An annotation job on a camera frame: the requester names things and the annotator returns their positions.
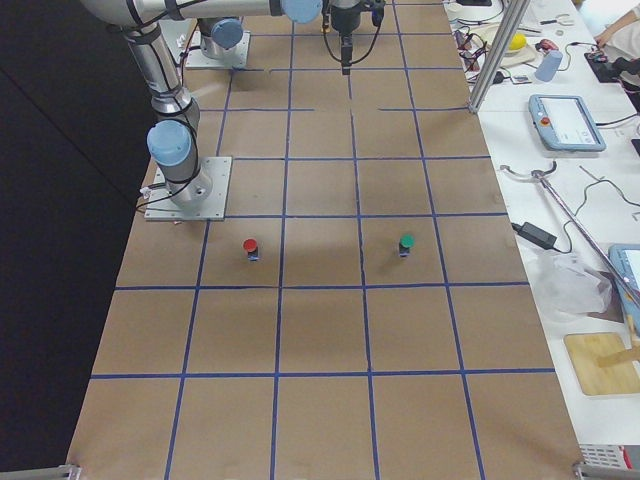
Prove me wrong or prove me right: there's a yellow lemon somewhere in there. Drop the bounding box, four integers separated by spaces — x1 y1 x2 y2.
508 33 527 52

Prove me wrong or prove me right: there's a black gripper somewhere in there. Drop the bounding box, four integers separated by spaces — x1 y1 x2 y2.
329 0 361 75

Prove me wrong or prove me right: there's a metal walking cane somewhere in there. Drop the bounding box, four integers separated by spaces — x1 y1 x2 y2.
499 160 639 306

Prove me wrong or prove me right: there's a wooden cutting board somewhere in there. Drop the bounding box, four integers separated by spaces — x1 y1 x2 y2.
564 333 639 396

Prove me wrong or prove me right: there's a green push button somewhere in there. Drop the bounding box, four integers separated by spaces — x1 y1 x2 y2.
398 234 415 258

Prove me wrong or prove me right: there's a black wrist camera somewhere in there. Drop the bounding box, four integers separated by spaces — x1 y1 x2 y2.
365 0 386 28

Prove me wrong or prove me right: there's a clear plastic bag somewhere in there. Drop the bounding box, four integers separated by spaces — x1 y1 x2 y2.
525 251 615 323

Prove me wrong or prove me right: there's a black power adapter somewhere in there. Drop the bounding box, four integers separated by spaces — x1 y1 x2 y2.
511 222 557 250

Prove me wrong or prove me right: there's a red push button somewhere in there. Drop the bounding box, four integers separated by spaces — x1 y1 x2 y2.
243 238 260 261

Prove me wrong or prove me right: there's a blue teach pendant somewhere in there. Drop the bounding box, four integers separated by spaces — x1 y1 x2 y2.
528 94 606 153
608 244 639 294

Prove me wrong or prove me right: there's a blue plastic cup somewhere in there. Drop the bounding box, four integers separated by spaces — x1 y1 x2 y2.
534 50 563 83

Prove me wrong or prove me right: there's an aluminium frame post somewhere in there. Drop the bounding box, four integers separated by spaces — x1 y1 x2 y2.
468 0 530 114

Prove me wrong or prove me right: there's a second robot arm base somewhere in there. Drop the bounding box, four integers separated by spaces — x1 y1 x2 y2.
197 17 244 59

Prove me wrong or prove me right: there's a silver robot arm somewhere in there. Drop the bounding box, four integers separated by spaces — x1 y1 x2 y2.
82 1 385 208

